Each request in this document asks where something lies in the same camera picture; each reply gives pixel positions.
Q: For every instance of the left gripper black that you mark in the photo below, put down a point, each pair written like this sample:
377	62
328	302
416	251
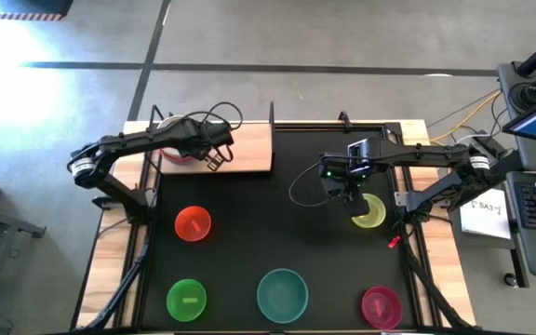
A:
212	137

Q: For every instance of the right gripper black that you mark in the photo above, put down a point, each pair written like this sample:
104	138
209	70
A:
342	174

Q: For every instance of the small yellow-green translucent bowl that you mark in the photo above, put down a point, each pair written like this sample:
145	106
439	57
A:
377	211

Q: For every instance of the red bowl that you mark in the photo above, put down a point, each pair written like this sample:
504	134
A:
177	158

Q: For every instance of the white bowl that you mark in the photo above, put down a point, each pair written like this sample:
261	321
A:
168	121

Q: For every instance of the small orange translucent bowl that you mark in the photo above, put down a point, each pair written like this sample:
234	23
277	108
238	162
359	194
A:
189	218

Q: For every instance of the small magenta translucent bowl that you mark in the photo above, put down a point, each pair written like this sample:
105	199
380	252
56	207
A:
381	307

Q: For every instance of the teal bowl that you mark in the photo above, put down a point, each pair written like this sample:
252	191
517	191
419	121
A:
282	295

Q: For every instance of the small green translucent bowl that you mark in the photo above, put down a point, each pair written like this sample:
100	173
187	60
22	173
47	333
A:
186	300

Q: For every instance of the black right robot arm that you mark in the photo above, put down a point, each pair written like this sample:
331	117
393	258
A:
431	153

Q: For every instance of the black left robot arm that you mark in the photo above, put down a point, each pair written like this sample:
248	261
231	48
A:
128	142

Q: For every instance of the wooden shelf board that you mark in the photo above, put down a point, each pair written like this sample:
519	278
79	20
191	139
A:
249	149

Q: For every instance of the small red tag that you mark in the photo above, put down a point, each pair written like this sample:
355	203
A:
394	242

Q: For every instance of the black table mat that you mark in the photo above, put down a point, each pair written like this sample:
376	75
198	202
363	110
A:
249	251

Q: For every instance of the white paper sheet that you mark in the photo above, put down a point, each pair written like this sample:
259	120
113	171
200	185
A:
484	218

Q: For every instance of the black power strip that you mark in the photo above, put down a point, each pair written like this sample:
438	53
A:
498	149

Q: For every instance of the cart caster wheel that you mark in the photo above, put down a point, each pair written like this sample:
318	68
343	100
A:
510	279

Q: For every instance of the striped edge floor mat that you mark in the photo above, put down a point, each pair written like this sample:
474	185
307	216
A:
40	7

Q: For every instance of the black metal shelf frame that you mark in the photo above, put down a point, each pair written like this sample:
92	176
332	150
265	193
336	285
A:
272	116

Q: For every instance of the black clamp mount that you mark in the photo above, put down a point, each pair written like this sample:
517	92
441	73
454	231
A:
344	120

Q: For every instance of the black metal rig frame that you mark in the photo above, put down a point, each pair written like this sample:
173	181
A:
305	126

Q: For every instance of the black diagonal frame strut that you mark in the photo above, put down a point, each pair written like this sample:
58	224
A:
126	284
431	288

